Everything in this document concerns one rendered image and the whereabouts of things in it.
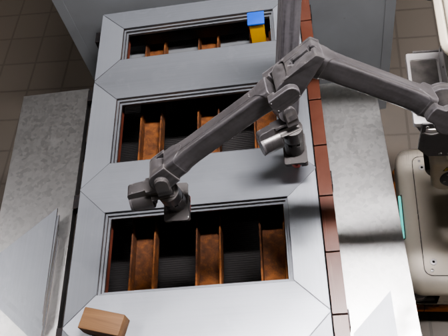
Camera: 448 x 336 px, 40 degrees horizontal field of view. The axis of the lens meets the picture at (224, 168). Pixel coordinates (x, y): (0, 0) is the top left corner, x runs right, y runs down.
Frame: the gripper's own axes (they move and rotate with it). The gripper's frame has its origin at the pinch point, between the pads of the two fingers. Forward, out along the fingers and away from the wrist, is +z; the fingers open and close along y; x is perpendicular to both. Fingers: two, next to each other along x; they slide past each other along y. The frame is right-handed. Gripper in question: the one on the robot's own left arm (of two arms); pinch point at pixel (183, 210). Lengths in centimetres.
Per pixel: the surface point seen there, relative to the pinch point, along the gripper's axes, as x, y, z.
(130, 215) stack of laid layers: -19.7, -4.3, 16.4
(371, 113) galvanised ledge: 59, -40, 38
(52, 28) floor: -104, -155, 139
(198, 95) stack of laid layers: 1, -48, 27
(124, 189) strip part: -21.8, -12.7, 16.7
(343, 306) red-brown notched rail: 41, 28, 8
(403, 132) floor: 83, -60, 112
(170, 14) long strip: -10, -85, 34
